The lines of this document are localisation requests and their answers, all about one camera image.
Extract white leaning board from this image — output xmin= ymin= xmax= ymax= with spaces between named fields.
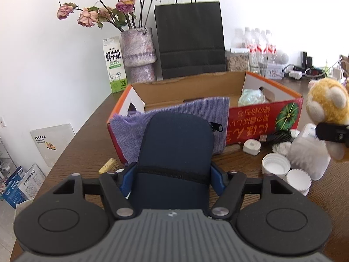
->
xmin=30 ymin=123 xmax=75 ymax=167

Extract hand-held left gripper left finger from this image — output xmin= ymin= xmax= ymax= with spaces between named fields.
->
xmin=50 ymin=162 xmax=137 ymax=220

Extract clear jar of nuts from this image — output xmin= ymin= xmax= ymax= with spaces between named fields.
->
xmin=226 ymin=50 xmax=249 ymax=72

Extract purple knitted pouch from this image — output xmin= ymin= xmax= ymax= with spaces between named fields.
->
xmin=110 ymin=96 xmax=230 ymax=165

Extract red cardboard box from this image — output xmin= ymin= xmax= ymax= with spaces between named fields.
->
xmin=107 ymin=71 xmax=304 ymax=162

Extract black paper bag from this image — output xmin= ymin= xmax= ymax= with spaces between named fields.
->
xmin=154 ymin=0 xmax=227 ymax=80

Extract white round speaker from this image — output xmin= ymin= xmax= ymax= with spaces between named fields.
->
xmin=275 ymin=50 xmax=289 ymax=64

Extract pale green crumpled bag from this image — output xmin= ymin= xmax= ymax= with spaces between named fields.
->
xmin=238 ymin=88 xmax=266 ymax=107

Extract translucent plastic bottle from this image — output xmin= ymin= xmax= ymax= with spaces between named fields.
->
xmin=287 ymin=123 xmax=332 ymax=181

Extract navy zipper pouch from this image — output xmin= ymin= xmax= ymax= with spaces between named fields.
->
xmin=131 ymin=113 xmax=224 ymax=210

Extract small white ribbed cap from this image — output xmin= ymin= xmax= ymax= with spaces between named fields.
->
xmin=285 ymin=169 xmax=312 ymax=195

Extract clear drinking glass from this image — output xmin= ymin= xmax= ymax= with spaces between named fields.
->
xmin=249 ymin=53 xmax=269 ymax=77

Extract white tissue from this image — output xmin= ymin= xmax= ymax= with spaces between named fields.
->
xmin=272 ymin=141 xmax=292 ymax=157

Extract white power adapter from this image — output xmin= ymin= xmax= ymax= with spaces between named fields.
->
xmin=243 ymin=139 xmax=262 ymax=157

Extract white tissue box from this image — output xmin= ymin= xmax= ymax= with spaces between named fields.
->
xmin=266 ymin=63 xmax=284 ymax=80

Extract pack of water bottles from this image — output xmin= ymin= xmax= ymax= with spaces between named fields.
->
xmin=231 ymin=27 xmax=277 ymax=60

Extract black cable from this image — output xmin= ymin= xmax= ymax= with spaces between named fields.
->
xmin=259 ymin=129 xmax=293 ymax=145

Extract green and white milk carton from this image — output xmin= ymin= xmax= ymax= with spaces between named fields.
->
xmin=103 ymin=36 xmax=128 ymax=94

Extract blue and white boxes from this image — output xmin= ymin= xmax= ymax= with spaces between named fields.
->
xmin=0 ymin=164 xmax=45 ymax=216

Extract black upright chargers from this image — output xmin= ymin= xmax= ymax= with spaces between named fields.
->
xmin=301 ymin=51 xmax=313 ymax=69

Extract white wall charger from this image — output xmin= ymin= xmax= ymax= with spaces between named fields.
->
xmin=331 ymin=67 xmax=346 ymax=82

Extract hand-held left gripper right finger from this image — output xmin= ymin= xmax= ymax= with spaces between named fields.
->
xmin=209 ymin=162 xmax=299 ymax=221

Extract yellow plush toy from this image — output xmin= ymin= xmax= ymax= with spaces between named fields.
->
xmin=305 ymin=78 xmax=349 ymax=161

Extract purple textured vase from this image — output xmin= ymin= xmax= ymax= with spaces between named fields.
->
xmin=121 ymin=27 xmax=158 ymax=84

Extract large white lid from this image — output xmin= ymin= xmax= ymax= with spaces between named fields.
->
xmin=262 ymin=153 xmax=291 ymax=176

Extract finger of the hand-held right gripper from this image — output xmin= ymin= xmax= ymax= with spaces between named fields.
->
xmin=316 ymin=122 xmax=349 ymax=145

